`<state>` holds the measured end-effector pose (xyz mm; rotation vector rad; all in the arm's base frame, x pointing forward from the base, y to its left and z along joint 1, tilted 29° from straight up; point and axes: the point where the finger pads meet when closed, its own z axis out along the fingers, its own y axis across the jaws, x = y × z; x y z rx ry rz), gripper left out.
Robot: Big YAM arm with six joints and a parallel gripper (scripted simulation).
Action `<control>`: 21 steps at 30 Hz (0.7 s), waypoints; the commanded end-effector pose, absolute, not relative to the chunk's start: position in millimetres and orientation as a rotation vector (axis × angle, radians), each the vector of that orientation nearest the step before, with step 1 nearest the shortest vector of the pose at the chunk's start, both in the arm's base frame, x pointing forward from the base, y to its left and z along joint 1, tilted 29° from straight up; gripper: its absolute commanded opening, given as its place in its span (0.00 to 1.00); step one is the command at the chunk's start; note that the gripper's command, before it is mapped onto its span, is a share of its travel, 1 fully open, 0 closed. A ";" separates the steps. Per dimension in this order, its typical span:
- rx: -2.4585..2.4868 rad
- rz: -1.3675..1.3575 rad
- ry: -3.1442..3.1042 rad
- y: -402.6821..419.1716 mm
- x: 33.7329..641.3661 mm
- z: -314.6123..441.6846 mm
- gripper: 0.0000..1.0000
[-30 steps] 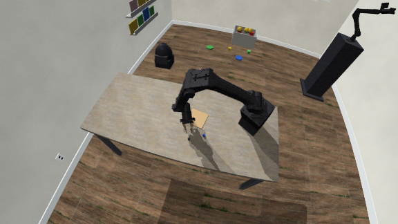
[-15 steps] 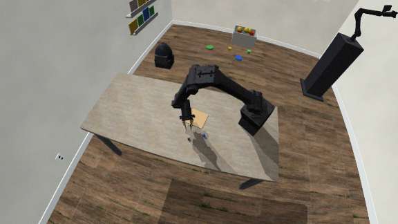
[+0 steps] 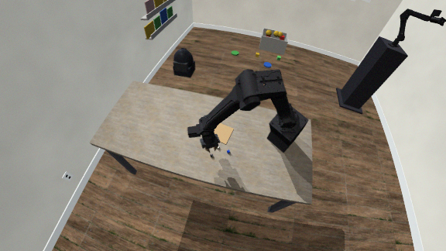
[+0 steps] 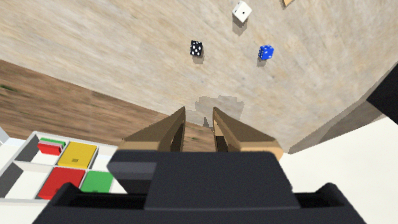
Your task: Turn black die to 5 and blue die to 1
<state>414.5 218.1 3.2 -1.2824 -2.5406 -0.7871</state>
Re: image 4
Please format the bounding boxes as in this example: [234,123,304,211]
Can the white die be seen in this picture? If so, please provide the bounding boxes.
[232,0,252,23]

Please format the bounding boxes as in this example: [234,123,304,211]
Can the tan flat mat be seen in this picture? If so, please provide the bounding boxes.
[283,0,292,6]

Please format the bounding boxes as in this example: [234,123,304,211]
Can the blue die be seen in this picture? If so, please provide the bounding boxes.
[258,45,274,60]

